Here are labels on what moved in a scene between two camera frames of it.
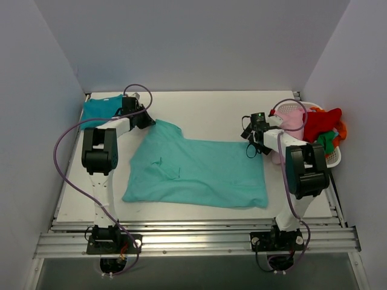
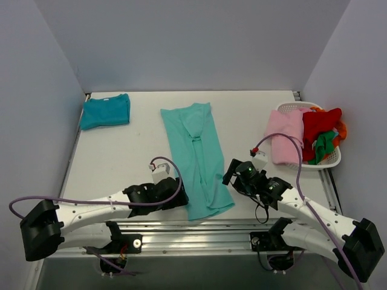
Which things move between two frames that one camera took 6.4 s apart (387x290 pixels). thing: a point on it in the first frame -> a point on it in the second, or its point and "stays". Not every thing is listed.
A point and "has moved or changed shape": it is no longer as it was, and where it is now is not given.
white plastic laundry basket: [333, 156] stays
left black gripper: [145, 119] -> [184, 196]
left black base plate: [114, 244] stays
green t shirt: [326, 139] stays
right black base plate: [277, 241] stays
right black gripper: [250, 133] -> [233, 174]
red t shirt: [319, 122] stays
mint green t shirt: [167, 168] has moved or changed shape
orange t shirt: [341, 127] stays
